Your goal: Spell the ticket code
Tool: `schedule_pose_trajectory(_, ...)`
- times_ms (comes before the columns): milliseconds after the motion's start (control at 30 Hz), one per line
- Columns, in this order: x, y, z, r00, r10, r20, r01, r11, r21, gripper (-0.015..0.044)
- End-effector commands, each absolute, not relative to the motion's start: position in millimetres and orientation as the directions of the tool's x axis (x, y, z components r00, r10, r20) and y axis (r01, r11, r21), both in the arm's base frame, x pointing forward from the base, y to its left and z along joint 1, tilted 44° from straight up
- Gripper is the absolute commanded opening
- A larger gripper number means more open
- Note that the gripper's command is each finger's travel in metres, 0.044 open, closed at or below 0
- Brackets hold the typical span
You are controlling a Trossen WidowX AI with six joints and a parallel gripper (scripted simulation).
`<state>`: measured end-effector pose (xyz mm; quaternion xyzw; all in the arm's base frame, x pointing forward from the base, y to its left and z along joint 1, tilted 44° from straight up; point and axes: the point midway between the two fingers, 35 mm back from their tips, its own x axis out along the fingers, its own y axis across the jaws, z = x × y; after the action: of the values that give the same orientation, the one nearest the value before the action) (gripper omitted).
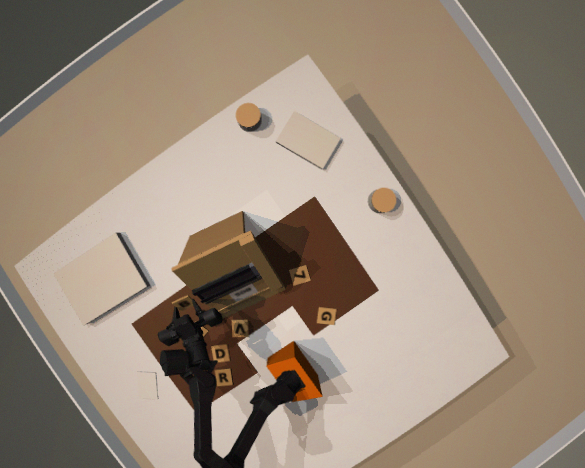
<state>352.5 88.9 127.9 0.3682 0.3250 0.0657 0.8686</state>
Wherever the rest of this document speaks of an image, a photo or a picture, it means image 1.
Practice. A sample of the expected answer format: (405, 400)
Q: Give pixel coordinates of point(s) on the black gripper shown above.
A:
(211, 317)

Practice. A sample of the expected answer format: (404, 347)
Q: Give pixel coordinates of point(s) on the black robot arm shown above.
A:
(202, 386)

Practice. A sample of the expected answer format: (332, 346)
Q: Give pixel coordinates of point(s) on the grey cylindrical container with tan lid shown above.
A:
(381, 200)
(248, 117)

